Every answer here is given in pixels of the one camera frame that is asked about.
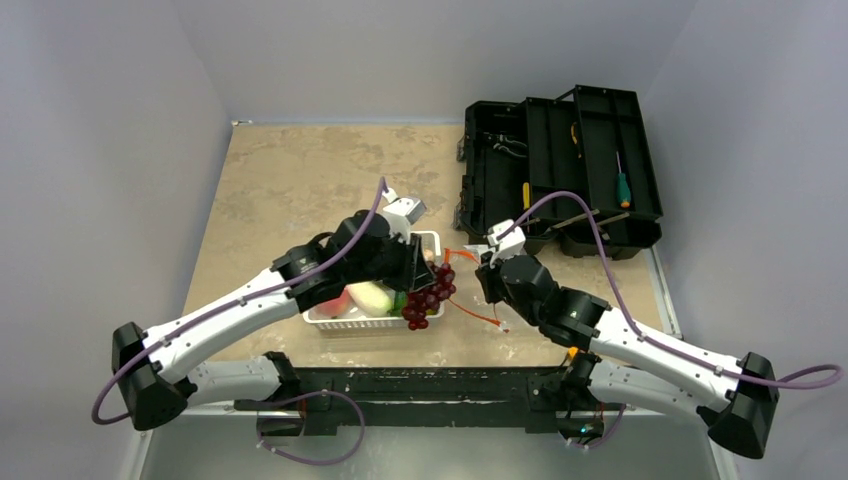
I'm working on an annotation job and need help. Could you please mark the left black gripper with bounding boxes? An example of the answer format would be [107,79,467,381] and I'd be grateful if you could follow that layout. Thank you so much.
[345,226,435,291]

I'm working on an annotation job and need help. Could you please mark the purple grape bunch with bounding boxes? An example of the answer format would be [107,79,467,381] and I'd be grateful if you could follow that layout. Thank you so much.
[400,262,457,331]

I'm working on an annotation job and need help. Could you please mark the clear zip top bag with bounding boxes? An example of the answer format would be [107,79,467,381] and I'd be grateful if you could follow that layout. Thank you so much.
[443,247,511,334]

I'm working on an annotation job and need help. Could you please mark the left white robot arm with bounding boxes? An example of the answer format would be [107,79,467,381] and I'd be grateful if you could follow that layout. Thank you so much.
[107,205,435,431]

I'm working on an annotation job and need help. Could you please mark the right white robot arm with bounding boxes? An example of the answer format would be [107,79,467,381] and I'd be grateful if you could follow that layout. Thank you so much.
[475,253,779,459]

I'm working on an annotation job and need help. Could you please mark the green cucumber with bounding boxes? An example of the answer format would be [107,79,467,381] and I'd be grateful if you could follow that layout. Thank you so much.
[390,291,408,317]

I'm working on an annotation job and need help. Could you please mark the white plastic basket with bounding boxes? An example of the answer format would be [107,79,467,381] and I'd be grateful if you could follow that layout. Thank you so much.
[302,230,443,331]

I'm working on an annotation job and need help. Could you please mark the white radish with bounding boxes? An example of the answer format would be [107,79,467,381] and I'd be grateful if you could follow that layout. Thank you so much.
[346,282,393,317]

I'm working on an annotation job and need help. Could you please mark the pink peach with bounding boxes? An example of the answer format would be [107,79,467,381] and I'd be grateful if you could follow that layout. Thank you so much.
[314,290,351,318]

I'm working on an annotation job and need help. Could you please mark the black pliers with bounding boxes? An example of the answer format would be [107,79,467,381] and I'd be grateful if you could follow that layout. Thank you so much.
[483,133,529,159]

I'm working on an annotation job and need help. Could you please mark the yellow black tool in tray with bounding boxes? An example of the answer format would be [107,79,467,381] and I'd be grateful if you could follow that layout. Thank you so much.
[570,122,583,159]

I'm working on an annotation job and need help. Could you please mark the black open toolbox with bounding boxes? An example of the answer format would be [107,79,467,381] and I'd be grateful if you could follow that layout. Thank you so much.
[453,85,663,260]

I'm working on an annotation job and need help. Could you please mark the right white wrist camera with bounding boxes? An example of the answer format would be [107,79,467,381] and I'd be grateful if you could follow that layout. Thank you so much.
[485,220,526,266]

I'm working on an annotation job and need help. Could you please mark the yellow handled screwdriver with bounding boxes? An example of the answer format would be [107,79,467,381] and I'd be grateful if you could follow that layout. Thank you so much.
[522,182,531,210]

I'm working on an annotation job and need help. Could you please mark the green handled screwdriver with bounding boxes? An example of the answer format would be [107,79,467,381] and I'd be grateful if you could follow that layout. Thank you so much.
[616,152,632,209]

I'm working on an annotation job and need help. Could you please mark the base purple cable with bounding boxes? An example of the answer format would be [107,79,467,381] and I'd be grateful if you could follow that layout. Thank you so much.
[254,385,370,466]

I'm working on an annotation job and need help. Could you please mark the black base frame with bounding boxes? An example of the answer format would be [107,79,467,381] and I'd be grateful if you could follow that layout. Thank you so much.
[234,352,616,443]

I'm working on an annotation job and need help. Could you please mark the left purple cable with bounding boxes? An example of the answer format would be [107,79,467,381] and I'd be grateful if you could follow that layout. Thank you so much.
[91,176,392,427]

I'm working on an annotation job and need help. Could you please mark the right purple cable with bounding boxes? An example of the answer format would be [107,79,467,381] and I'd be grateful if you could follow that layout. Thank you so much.
[496,190,844,391]

